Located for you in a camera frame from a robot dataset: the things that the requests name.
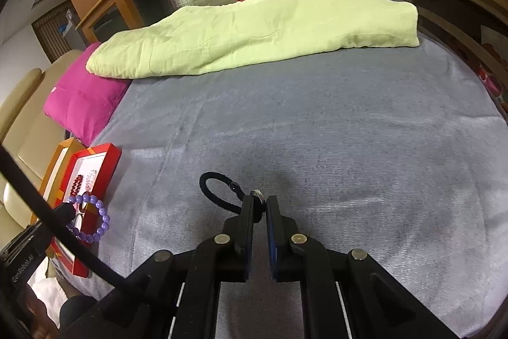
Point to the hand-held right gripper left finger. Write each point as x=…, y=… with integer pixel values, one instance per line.
x=244, y=220

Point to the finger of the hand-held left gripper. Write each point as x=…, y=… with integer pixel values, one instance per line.
x=63, y=214

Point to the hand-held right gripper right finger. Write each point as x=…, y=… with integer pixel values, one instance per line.
x=272, y=235

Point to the red box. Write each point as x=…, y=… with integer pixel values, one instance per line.
x=107, y=164

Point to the person's left hand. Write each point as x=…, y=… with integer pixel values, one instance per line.
x=43, y=319

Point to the white cloth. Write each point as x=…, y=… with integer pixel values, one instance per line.
x=47, y=283

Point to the orange box lid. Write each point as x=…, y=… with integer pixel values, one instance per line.
x=53, y=160

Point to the beige sofa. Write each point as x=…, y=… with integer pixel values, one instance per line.
x=24, y=116

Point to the magenta pillow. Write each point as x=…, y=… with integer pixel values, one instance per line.
x=79, y=100

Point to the grey bed cover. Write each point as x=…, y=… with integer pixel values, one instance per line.
x=317, y=124

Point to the brown slatted panel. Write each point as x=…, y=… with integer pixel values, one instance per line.
x=51, y=33

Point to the light green blanket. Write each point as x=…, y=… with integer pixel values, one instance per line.
x=258, y=29

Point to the red packet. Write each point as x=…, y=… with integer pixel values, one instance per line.
x=492, y=81

